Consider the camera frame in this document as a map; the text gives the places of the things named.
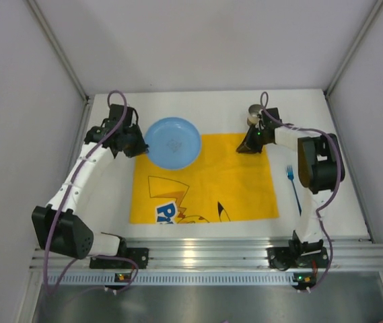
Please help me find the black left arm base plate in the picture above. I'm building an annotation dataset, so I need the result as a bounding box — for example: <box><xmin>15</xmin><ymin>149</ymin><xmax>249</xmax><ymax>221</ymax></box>
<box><xmin>90</xmin><ymin>248</ymin><xmax>149</xmax><ymax>270</ymax></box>

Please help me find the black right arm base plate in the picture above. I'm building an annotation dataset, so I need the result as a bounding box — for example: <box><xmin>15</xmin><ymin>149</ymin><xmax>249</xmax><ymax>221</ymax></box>
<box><xmin>267</xmin><ymin>247</ymin><xmax>329</xmax><ymax>271</ymax></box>

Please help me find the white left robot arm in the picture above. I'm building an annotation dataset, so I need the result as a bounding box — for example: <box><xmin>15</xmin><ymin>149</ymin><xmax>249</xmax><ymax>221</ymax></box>
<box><xmin>32</xmin><ymin>104</ymin><xmax>148</xmax><ymax>259</ymax></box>

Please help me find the blue metal fork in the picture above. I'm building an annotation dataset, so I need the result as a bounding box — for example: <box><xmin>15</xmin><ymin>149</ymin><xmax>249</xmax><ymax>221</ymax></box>
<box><xmin>285</xmin><ymin>165</ymin><xmax>302</xmax><ymax>215</ymax></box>

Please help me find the steel cup with brown base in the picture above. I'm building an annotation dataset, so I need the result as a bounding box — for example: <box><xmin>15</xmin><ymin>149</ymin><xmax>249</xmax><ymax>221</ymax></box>
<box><xmin>246</xmin><ymin>104</ymin><xmax>263</xmax><ymax>127</ymax></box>

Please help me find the yellow printed cloth mat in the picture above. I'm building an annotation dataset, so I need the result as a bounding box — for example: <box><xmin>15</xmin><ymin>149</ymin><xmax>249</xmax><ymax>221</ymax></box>
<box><xmin>129</xmin><ymin>133</ymin><xmax>279</xmax><ymax>225</ymax></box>

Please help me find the aluminium table edge rail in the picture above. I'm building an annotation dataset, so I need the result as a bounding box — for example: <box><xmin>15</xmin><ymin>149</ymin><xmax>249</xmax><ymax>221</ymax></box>
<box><xmin>29</xmin><ymin>237</ymin><xmax>383</xmax><ymax>272</ymax></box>

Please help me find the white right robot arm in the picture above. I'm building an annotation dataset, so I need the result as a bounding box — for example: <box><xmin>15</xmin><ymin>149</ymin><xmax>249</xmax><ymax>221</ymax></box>
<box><xmin>236</xmin><ymin>104</ymin><xmax>345</xmax><ymax>271</ymax></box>

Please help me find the perforated metal cable tray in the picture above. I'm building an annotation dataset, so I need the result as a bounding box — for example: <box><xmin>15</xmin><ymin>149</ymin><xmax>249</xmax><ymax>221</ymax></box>
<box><xmin>42</xmin><ymin>271</ymin><xmax>316</xmax><ymax>287</ymax></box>

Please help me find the light blue plastic plate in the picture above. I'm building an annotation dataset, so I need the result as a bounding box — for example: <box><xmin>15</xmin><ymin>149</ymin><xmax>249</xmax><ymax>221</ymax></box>
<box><xmin>144</xmin><ymin>117</ymin><xmax>202</xmax><ymax>170</ymax></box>

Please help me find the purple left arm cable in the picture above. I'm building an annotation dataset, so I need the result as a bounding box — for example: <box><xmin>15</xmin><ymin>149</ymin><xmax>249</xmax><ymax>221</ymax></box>
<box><xmin>42</xmin><ymin>89</ymin><xmax>140</xmax><ymax>297</ymax></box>

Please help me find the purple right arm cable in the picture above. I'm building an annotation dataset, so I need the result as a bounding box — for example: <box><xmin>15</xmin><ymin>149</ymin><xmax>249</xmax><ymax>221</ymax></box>
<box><xmin>260</xmin><ymin>92</ymin><xmax>343</xmax><ymax>290</ymax></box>

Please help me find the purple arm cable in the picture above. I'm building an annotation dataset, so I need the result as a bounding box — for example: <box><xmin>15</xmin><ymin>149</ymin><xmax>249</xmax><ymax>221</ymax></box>
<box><xmin>42</xmin><ymin>89</ymin><xmax>140</xmax><ymax>297</ymax></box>
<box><xmin>260</xmin><ymin>92</ymin><xmax>343</xmax><ymax>290</ymax></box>

